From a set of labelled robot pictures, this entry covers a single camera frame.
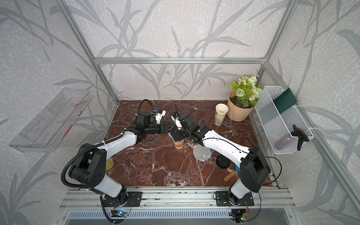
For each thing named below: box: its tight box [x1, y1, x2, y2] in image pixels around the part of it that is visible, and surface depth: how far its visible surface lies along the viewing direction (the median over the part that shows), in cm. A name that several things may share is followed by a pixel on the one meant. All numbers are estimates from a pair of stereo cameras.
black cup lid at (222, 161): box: [215, 155, 231, 170], surface depth 88 cm
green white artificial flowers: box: [230, 73, 263, 109], surface depth 90 cm
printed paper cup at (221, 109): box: [213, 103, 229, 127], surface depth 98 cm
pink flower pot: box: [226, 90, 256, 122], surface depth 99 cm
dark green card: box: [272, 87, 298, 114], surface depth 73 cm
